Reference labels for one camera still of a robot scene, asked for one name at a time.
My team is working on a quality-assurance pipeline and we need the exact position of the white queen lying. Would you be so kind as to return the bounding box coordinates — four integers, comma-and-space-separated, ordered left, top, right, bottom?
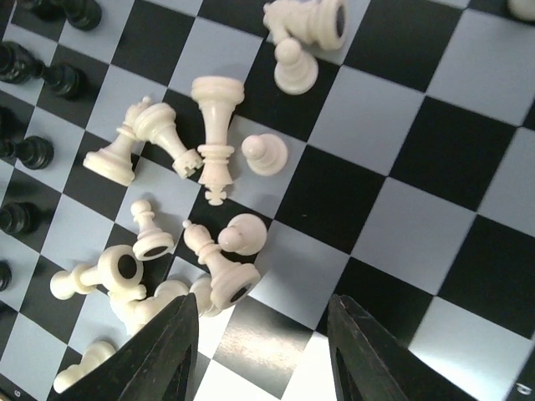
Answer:
132, 103, 203, 179

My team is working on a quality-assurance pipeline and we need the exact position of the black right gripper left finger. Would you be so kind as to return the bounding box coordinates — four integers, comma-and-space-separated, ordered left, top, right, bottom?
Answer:
58, 293, 199, 401

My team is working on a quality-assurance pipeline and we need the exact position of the white king lying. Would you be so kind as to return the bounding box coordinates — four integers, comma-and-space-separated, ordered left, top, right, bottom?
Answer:
191, 76, 244, 206

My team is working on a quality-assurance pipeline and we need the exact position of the white pawn lying small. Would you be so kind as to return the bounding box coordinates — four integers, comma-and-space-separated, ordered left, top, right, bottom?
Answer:
130, 199, 174, 261

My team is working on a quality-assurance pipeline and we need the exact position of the black chess piece row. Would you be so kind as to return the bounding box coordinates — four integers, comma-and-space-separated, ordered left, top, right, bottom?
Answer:
1, 1, 110, 310

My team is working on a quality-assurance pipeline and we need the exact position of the white bishop lying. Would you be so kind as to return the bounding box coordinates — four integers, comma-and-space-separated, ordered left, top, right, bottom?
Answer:
182, 220, 261, 310
83, 96, 152, 186

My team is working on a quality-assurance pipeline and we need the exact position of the white bishop lying lower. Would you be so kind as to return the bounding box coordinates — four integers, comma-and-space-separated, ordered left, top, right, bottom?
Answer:
182, 220, 261, 310

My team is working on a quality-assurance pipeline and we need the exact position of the white knight lying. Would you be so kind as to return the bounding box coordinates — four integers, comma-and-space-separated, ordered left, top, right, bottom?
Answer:
108, 277, 214, 338
262, 0, 348, 50

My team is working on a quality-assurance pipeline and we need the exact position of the white pawn lying bottom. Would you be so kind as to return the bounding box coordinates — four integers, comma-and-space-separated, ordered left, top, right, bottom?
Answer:
53, 341, 116, 393

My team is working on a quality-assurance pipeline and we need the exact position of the white knight lying lower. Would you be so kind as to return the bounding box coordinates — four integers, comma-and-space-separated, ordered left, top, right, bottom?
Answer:
108, 277, 214, 338

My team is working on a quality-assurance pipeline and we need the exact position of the black white chess board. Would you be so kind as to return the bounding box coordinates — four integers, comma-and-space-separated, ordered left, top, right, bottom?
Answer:
1, 1, 534, 400

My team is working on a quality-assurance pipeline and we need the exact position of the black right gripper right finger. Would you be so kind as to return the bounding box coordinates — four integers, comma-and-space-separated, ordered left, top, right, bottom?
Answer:
328, 295, 460, 400

